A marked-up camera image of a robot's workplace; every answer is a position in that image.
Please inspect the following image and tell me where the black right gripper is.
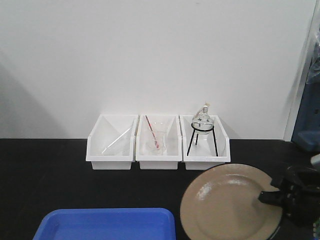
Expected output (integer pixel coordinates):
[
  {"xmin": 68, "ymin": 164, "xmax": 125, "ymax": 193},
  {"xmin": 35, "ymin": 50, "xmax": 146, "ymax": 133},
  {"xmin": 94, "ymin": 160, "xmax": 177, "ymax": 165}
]
[{"xmin": 258, "ymin": 177, "xmax": 320, "ymax": 225}]

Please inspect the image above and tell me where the beige plate with black rim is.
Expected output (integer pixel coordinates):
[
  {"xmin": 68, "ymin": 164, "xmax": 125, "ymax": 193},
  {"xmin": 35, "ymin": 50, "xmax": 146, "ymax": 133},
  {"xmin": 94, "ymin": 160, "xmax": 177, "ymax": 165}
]
[{"xmin": 180, "ymin": 163, "xmax": 283, "ymax": 240}]

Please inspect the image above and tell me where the blue plastic tray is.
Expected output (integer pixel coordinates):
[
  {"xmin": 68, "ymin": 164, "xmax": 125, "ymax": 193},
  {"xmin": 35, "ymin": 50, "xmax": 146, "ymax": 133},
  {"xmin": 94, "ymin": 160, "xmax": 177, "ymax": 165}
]
[{"xmin": 33, "ymin": 207, "xmax": 176, "ymax": 240}]

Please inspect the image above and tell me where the blue equipment at right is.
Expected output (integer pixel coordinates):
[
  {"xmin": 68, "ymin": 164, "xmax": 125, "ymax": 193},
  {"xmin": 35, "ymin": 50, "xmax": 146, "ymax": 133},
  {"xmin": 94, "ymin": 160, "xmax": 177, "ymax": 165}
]
[{"xmin": 291, "ymin": 32, "xmax": 320, "ymax": 152}]

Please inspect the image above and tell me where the white right storage bin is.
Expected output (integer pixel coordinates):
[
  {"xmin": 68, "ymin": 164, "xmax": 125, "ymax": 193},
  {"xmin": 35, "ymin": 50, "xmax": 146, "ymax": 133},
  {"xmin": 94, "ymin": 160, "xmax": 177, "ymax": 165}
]
[{"xmin": 179, "ymin": 115, "xmax": 231, "ymax": 170}]

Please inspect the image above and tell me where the white storage bin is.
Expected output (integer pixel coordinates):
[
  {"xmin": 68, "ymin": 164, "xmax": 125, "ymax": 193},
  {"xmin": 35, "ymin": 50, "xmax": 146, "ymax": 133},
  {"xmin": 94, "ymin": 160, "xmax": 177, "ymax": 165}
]
[
  {"xmin": 85, "ymin": 114, "xmax": 139, "ymax": 171},
  {"xmin": 179, "ymin": 115, "xmax": 231, "ymax": 170},
  {"xmin": 135, "ymin": 114, "xmax": 183, "ymax": 170}
]

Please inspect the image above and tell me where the glass alcohol lamp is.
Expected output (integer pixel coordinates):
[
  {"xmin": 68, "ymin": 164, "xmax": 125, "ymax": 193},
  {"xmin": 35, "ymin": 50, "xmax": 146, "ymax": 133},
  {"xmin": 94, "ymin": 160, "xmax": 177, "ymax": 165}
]
[{"xmin": 191, "ymin": 102, "xmax": 214, "ymax": 135}]

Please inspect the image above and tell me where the white middle storage bin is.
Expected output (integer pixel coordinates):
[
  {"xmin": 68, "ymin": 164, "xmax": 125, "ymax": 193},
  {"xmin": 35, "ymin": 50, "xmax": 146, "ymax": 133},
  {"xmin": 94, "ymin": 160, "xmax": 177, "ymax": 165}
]
[{"xmin": 135, "ymin": 114, "xmax": 183, "ymax": 170}]

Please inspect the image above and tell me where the red glass thermometer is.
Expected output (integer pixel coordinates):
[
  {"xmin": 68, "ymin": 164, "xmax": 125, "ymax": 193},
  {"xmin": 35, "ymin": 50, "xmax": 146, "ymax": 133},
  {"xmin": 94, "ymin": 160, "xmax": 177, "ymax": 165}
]
[{"xmin": 145, "ymin": 115, "xmax": 160, "ymax": 150}]

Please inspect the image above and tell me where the clear glass beaker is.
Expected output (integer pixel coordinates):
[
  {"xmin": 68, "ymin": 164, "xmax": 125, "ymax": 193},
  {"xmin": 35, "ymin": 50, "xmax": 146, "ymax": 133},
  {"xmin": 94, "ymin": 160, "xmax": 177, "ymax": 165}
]
[{"xmin": 147, "ymin": 131, "xmax": 167, "ymax": 156}]

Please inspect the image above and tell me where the glass stirring rod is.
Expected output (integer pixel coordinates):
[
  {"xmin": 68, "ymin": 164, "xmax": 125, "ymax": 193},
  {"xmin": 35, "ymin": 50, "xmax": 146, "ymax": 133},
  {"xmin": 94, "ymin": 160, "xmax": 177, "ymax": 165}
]
[{"xmin": 101, "ymin": 127, "xmax": 131, "ymax": 155}]

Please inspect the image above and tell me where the white left storage bin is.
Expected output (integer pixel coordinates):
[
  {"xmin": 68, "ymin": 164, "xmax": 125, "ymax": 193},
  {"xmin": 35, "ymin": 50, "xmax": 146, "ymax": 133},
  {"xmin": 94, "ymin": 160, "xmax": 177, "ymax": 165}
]
[{"xmin": 85, "ymin": 114, "xmax": 139, "ymax": 171}]

